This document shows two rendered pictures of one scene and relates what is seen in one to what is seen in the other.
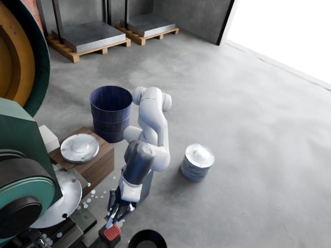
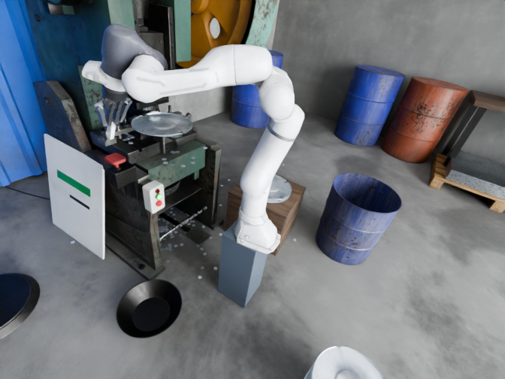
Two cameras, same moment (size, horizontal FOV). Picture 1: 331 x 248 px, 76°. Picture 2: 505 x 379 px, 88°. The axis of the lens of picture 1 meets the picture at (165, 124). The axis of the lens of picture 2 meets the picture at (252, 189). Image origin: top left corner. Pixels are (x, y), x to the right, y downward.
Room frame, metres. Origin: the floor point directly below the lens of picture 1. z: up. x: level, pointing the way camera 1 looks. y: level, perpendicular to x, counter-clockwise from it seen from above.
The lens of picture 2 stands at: (0.86, -0.76, 1.32)
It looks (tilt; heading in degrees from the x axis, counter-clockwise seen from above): 35 degrees down; 87
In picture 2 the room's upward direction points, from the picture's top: 9 degrees clockwise
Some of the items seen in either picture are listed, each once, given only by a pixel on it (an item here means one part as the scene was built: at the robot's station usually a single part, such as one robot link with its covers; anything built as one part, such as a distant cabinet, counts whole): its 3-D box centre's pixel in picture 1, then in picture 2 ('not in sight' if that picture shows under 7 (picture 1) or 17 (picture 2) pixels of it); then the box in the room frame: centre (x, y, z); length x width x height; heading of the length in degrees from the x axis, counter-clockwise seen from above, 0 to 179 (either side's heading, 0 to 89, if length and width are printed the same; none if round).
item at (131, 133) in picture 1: (136, 142); (258, 181); (0.92, 0.16, 0.71); 0.18 x 0.11 x 0.25; 77
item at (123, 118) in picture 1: (112, 115); (352, 219); (1.62, 0.58, 0.24); 0.42 x 0.42 x 0.48
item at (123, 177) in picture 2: (109, 239); (124, 184); (0.35, 0.15, 0.62); 0.10 x 0.06 x 0.20; 59
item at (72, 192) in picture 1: (49, 196); (162, 123); (0.42, 0.47, 0.78); 0.29 x 0.29 x 0.01
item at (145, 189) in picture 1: (136, 182); (243, 262); (0.91, 0.13, 0.23); 0.18 x 0.18 x 0.45; 62
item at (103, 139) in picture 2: (43, 246); (116, 128); (0.22, 0.39, 0.76); 0.17 x 0.06 x 0.10; 59
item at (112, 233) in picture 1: (112, 234); (116, 165); (0.34, 0.13, 0.72); 0.07 x 0.06 x 0.08; 149
